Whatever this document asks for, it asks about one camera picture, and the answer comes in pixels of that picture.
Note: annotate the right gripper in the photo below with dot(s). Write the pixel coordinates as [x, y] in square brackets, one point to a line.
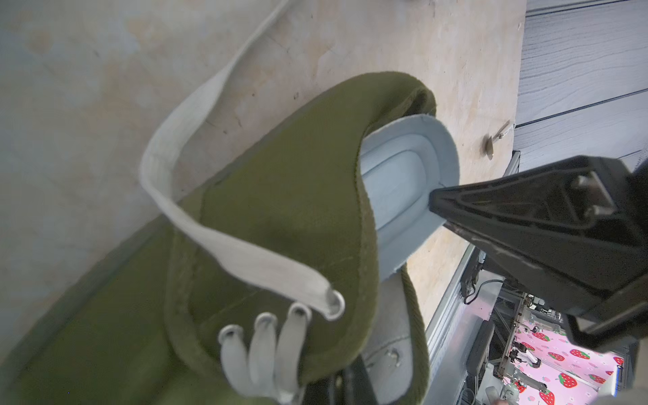
[592, 207]

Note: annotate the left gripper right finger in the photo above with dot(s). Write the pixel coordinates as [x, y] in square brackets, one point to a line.
[358, 387]

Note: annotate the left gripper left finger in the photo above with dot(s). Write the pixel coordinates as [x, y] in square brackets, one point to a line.
[322, 392]

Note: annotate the olive green shoe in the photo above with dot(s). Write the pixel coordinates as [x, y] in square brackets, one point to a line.
[183, 216]

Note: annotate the grey insole one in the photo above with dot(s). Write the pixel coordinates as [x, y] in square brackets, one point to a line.
[401, 164]

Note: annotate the small grey spoon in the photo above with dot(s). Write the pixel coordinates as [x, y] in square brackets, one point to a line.
[491, 140]

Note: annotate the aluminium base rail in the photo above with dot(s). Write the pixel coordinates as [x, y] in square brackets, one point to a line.
[453, 329]

